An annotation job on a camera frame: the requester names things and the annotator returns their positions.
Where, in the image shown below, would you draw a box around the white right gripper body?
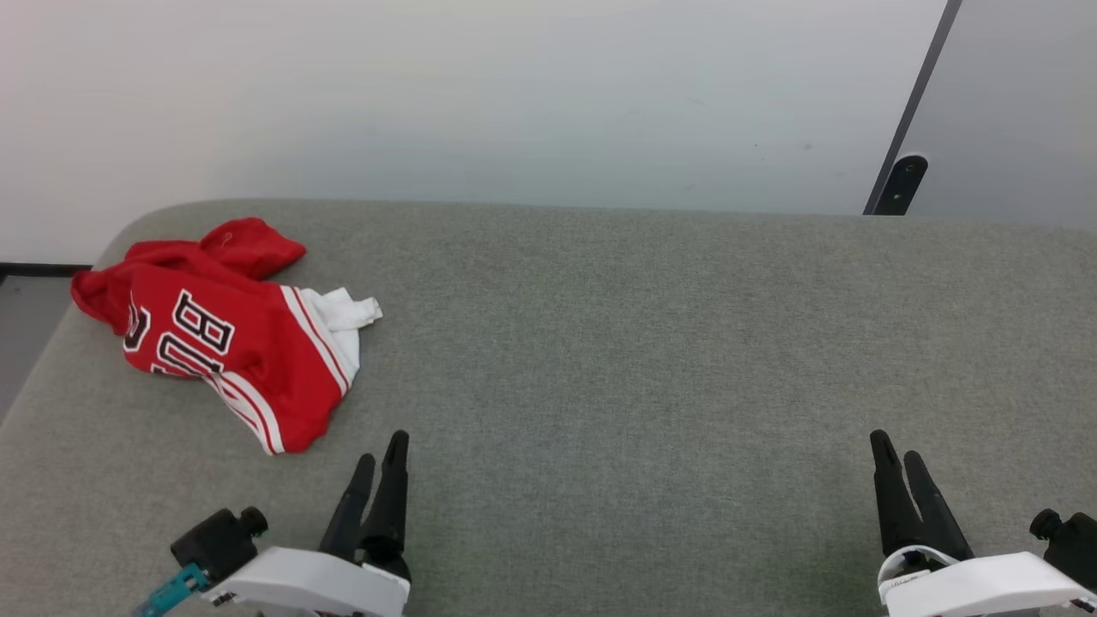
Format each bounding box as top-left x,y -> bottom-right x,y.
878,548 -> 1097,617

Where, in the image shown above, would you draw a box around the red basketball jersey white sleeves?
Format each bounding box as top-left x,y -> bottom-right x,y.
70,217 -> 383,456

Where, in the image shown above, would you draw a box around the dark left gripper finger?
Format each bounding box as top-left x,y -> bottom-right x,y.
321,454 -> 376,560
360,430 -> 411,577

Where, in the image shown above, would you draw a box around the black baseboard strip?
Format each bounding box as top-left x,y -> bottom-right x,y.
0,262 -> 93,278

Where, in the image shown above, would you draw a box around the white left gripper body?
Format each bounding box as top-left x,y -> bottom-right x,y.
201,547 -> 411,617

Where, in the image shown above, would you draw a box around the teal left camera connector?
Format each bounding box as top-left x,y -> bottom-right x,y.
133,564 -> 211,617

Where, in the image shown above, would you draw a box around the dark wall divider strip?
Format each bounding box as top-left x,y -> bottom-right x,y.
863,0 -> 962,215

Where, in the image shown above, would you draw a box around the black wall bracket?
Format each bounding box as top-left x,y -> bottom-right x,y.
872,154 -> 929,216

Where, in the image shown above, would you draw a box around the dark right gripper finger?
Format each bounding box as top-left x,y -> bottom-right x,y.
904,452 -> 974,562
870,430 -> 926,558

